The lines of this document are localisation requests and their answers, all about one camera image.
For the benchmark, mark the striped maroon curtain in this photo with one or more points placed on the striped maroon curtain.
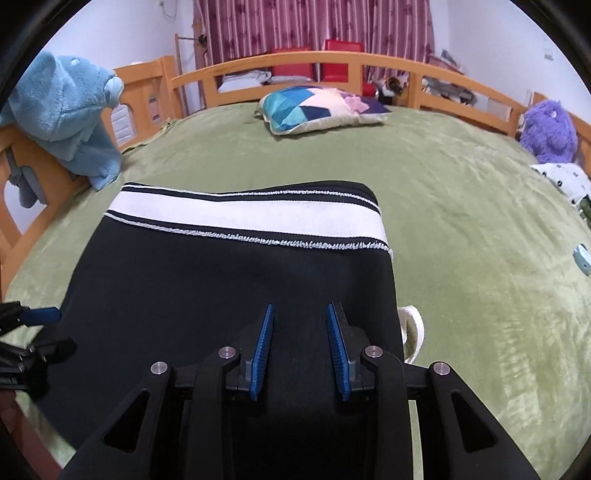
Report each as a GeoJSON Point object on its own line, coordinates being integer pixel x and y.
{"type": "Point", "coordinates": [258, 27]}

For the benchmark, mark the black pants with white stripe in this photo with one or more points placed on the black pants with white stripe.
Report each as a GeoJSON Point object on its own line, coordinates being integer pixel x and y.
{"type": "Point", "coordinates": [184, 286]}

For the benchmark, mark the purple plush toy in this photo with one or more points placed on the purple plush toy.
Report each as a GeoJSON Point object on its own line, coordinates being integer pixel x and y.
{"type": "Point", "coordinates": [549, 129]}

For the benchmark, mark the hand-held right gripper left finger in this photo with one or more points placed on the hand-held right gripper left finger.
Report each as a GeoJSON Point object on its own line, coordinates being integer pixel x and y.
{"type": "Point", "coordinates": [261, 350]}

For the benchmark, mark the wooden stand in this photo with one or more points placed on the wooden stand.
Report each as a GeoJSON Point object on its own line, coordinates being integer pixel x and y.
{"type": "Point", "coordinates": [201, 60]}

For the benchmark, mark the white dotted cloth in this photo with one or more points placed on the white dotted cloth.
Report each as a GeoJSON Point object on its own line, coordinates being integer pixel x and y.
{"type": "Point", "coordinates": [565, 177]}

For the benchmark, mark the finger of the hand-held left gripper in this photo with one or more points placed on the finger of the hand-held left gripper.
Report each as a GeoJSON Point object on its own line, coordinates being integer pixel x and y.
{"type": "Point", "coordinates": [57, 349]}
{"type": "Point", "coordinates": [41, 315]}

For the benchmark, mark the white wall socket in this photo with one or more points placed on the white wall socket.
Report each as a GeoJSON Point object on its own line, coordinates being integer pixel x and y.
{"type": "Point", "coordinates": [547, 54]}

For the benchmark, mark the green fleece blanket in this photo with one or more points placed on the green fleece blanket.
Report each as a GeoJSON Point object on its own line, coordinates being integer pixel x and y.
{"type": "Point", "coordinates": [461, 230]}

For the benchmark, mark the red box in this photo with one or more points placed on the red box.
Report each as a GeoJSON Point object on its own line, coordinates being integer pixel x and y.
{"type": "Point", "coordinates": [291, 64]}

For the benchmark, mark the blue plush toy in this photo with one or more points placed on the blue plush toy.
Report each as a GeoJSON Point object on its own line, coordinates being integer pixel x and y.
{"type": "Point", "coordinates": [60, 115]}

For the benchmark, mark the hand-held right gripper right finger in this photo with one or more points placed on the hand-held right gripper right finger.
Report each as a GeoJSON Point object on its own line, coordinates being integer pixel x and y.
{"type": "Point", "coordinates": [337, 350]}

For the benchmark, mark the small light blue object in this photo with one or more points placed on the small light blue object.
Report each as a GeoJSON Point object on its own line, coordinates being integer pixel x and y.
{"type": "Point", "coordinates": [582, 261]}

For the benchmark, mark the patchwork pillow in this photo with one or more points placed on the patchwork pillow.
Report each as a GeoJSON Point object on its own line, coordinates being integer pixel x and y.
{"type": "Point", "coordinates": [300, 108]}

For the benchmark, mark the white folded bedding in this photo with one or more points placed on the white folded bedding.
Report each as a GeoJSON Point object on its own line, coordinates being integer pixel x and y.
{"type": "Point", "coordinates": [244, 81]}

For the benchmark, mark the wooden bed frame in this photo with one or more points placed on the wooden bed frame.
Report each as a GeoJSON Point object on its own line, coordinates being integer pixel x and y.
{"type": "Point", "coordinates": [138, 78]}

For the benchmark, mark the dark green item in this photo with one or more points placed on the dark green item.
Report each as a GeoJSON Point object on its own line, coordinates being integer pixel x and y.
{"type": "Point", "coordinates": [586, 207]}

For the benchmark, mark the pile of clothes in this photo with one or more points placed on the pile of clothes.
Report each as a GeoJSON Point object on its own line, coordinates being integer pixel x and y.
{"type": "Point", "coordinates": [445, 83]}

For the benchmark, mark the red chairs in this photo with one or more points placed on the red chairs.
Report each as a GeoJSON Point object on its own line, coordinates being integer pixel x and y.
{"type": "Point", "coordinates": [342, 57]}

